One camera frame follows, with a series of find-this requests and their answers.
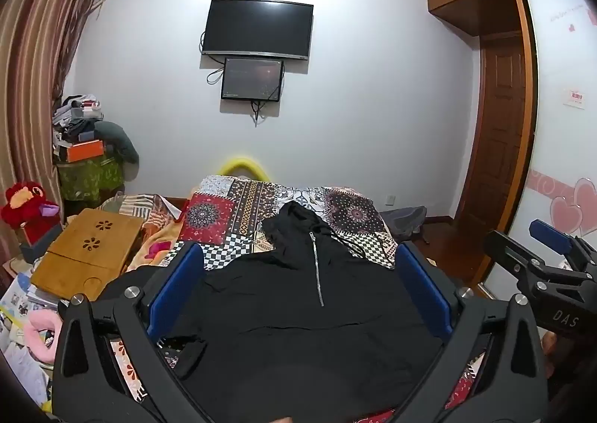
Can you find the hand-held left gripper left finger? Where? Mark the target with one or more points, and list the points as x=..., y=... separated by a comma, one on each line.
x=178, y=287

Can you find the white wall socket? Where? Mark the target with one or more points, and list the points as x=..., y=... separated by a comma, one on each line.
x=391, y=199

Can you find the green patterned cloth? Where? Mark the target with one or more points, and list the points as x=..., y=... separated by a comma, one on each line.
x=88, y=178

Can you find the grey storage box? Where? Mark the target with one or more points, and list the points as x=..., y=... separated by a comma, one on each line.
x=44, y=241

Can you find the black zip hoodie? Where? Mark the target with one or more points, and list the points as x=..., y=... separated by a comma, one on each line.
x=298, y=311

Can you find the brown striped curtain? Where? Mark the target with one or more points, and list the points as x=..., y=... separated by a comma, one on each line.
x=32, y=78

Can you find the red plush toy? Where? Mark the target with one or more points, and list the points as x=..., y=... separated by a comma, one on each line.
x=25, y=206

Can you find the wooden lap desk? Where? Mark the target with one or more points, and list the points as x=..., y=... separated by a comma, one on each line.
x=84, y=250

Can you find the wall-mounted black television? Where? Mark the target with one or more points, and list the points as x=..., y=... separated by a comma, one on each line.
x=257, y=29

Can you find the colourful patchwork blanket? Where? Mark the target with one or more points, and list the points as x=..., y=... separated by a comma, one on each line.
x=224, y=213

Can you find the pink neck pillow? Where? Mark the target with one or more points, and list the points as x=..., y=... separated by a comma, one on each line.
x=39, y=334

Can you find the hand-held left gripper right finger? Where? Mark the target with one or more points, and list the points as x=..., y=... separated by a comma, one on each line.
x=422, y=287

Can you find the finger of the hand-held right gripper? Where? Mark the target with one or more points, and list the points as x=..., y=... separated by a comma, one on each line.
x=513, y=255
x=550, y=234

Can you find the white red sticker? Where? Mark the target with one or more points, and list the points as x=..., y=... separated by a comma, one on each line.
x=575, y=97

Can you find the grey cloth bundle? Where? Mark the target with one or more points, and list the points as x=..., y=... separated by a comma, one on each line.
x=403, y=220

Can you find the orange box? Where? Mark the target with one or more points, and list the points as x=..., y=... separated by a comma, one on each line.
x=84, y=150

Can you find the pile of mixed clothes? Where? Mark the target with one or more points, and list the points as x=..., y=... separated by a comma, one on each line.
x=74, y=115

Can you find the small wall-mounted monitor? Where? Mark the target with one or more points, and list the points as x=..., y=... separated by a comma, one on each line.
x=253, y=79

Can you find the heart-print wardrobe sliding door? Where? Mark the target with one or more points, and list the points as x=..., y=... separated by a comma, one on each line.
x=559, y=148

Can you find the brown wooden door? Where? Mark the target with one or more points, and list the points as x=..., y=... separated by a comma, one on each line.
x=496, y=134

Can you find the pile of magazines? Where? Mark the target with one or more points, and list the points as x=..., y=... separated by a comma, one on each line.
x=16, y=306

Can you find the orange patterned quilt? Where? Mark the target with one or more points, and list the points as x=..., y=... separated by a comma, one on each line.
x=154, y=222

